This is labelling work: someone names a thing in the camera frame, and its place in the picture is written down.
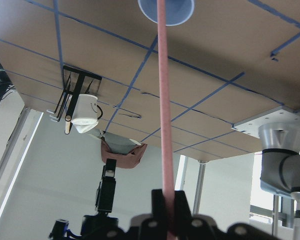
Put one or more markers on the black camera on stand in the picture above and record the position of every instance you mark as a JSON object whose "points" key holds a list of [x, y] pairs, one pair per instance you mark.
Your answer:
{"points": [[106, 189]]}

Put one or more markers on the black wire mug rack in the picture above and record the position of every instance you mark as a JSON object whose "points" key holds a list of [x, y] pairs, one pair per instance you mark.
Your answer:
{"points": [[71, 90]]}

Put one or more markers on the pink chopstick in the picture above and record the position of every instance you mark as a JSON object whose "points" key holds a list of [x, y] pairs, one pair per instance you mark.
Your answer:
{"points": [[168, 188]]}

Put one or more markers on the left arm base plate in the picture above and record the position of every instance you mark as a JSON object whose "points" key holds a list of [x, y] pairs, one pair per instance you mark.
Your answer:
{"points": [[277, 115]]}

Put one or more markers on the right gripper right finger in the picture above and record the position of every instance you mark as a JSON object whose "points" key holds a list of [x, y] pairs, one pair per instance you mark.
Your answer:
{"points": [[182, 212]]}

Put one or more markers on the wooden rack dowel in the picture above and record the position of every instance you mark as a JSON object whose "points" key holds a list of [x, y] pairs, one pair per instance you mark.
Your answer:
{"points": [[68, 124]]}

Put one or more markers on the light blue cup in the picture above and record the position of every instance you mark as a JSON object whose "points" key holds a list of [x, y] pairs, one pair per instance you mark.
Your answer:
{"points": [[177, 12]]}

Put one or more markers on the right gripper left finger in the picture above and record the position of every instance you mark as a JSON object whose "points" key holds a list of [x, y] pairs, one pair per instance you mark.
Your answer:
{"points": [[158, 206]]}

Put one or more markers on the white mug right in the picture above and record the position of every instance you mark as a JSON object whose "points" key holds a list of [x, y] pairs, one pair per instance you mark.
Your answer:
{"points": [[85, 116]]}

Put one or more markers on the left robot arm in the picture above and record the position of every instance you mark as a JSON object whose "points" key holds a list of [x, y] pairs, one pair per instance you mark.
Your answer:
{"points": [[280, 166]]}

